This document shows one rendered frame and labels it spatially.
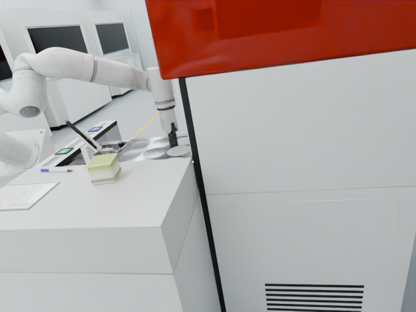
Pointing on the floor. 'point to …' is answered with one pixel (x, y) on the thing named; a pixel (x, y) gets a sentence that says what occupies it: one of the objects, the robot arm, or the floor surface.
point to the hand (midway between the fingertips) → (173, 142)
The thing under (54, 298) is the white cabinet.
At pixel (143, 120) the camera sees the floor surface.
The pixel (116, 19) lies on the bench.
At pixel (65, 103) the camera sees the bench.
